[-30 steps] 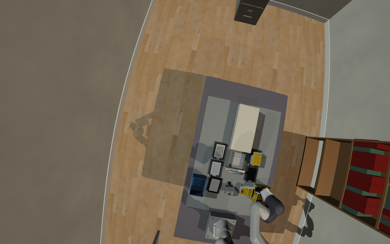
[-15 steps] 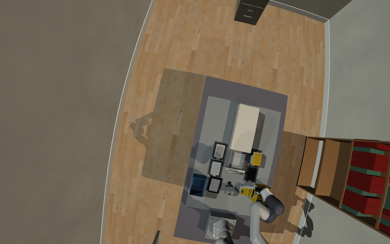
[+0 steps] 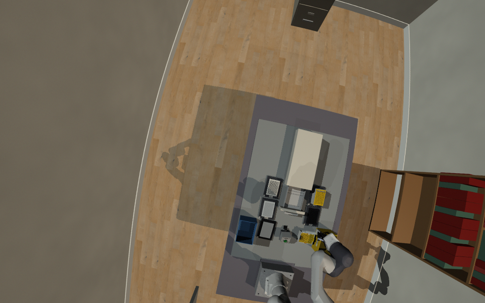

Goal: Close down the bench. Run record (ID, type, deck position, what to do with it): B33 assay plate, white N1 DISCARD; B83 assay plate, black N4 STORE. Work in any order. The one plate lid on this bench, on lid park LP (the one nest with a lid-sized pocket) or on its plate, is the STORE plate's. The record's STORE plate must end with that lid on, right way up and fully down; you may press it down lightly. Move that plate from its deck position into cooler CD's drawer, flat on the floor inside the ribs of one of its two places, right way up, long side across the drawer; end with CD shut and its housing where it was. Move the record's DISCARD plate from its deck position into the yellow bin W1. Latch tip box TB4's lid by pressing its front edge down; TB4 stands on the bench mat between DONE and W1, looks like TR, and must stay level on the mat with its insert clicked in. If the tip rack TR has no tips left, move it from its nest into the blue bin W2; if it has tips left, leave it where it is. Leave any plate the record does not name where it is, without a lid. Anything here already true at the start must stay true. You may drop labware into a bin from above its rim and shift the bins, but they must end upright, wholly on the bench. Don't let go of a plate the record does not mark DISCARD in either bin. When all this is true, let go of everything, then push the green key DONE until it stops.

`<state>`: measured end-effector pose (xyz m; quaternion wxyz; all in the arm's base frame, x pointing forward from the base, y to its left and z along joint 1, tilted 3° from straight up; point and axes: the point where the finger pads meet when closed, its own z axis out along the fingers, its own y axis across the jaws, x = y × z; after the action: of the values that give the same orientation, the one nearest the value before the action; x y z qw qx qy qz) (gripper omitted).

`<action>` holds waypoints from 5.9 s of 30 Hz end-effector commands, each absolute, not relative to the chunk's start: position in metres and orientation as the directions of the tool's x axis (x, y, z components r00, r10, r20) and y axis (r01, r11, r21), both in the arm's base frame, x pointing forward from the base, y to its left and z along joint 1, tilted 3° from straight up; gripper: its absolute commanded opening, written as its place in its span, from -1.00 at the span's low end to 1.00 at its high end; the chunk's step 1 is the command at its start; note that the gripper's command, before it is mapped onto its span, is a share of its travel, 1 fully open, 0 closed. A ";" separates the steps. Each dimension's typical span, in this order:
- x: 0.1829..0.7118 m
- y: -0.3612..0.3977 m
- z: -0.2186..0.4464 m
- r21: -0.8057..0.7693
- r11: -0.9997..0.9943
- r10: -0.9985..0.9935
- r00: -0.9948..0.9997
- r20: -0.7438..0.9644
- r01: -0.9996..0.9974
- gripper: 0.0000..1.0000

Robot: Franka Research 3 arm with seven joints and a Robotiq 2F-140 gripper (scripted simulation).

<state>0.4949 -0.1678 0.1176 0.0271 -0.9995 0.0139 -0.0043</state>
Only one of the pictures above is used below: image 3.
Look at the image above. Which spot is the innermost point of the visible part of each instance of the blue open-top bin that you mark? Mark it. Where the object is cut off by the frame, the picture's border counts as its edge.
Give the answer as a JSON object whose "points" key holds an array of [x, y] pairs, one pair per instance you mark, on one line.
{"points": [[246, 230]]}

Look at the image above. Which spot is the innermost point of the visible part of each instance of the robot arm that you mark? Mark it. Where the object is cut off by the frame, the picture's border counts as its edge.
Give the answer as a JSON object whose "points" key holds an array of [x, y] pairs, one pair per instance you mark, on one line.
{"points": [[276, 284]]}

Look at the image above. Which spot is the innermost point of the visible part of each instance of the yellow open-top bin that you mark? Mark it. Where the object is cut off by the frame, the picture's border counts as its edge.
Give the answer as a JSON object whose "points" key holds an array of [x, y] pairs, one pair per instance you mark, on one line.
{"points": [[319, 245]]}

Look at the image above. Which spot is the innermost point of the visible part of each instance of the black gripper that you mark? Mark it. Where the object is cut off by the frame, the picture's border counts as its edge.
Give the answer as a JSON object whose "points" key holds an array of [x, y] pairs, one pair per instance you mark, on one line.
{"points": [[320, 236]]}

